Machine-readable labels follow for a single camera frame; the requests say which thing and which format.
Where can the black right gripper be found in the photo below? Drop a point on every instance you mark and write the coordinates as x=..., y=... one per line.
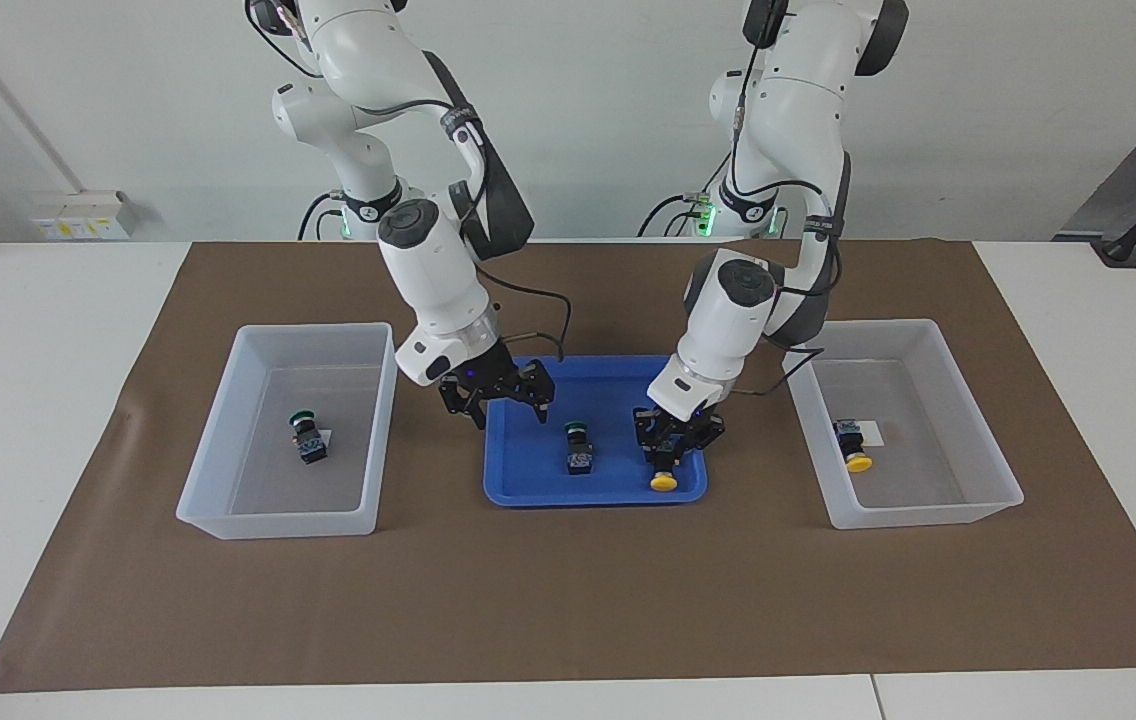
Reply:
x=488, y=378

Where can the yellow push button switch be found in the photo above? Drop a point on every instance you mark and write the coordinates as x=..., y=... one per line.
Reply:
x=853, y=445
x=665, y=481

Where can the brown table mat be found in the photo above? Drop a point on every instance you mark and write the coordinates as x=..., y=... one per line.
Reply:
x=568, y=600

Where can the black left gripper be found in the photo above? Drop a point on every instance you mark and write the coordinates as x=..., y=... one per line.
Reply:
x=683, y=424

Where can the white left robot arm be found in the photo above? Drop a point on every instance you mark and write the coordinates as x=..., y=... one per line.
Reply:
x=728, y=320

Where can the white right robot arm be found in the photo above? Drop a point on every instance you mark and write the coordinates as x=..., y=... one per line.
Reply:
x=428, y=270

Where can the white paper label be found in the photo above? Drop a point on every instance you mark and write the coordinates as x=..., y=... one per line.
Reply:
x=326, y=436
x=874, y=430

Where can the translucent white plastic box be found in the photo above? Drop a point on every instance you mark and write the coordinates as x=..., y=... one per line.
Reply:
x=228, y=470
x=928, y=480

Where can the white wall socket box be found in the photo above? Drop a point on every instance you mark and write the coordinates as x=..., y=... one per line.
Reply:
x=78, y=215

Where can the blue plastic tray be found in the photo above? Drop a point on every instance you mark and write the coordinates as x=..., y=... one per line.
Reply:
x=600, y=392

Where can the green push button switch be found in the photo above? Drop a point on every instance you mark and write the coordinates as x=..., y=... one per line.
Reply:
x=579, y=455
x=310, y=445

